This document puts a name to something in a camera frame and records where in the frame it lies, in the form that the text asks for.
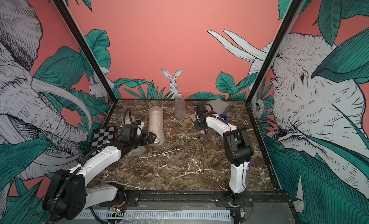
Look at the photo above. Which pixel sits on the bubble wrap pile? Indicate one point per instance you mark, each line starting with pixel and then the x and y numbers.
pixel 156 125

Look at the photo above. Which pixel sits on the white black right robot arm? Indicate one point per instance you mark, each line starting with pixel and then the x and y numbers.
pixel 237 147

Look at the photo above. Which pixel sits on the black front mounting rail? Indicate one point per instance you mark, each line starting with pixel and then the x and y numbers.
pixel 221 199

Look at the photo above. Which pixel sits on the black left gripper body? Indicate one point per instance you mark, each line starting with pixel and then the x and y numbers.
pixel 141 140

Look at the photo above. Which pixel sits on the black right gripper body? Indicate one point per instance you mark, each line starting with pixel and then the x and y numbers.
pixel 197 125

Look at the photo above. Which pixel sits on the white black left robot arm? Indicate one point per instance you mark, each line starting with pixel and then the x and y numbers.
pixel 67 195

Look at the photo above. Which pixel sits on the black white checkerboard card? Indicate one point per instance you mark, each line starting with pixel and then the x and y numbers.
pixel 102 137

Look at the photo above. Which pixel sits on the blue tape dispenser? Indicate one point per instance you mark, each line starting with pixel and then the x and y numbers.
pixel 224 118

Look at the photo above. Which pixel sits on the clear textured glass vase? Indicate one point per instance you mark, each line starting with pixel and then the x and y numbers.
pixel 180 112

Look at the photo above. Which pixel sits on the white slotted cable duct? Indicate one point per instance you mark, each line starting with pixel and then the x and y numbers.
pixel 217 215

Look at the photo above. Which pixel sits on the bubble wrap sheet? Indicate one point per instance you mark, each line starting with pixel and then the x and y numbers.
pixel 139 150
pixel 217 105

